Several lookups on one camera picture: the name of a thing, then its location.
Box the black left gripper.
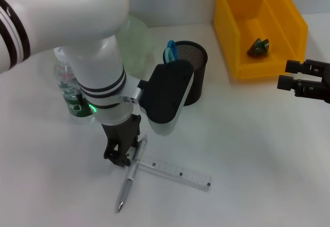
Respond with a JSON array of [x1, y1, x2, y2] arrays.
[[100, 113, 142, 168]]

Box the silver ballpoint pen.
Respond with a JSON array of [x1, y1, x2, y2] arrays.
[[114, 134, 150, 214]]

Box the green plastic wrapper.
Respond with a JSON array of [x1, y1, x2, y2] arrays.
[[246, 38, 270, 57]]

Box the translucent green plastic fruit bowl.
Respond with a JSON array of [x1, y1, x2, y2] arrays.
[[115, 14, 156, 75]]

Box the yellow plastic storage bin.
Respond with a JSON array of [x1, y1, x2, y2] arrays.
[[213, 0, 309, 80]]

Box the clear green-labelled water bottle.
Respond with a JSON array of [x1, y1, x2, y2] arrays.
[[53, 46, 95, 125]]

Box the black mesh pen holder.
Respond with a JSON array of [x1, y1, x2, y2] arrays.
[[174, 40, 209, 107]]

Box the blue sheathed scissors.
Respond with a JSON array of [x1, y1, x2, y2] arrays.
[[162, 40, 179, 64]]

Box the transparent plastic ruler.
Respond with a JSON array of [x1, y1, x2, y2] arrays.
[[127, 146, 213, 192]]

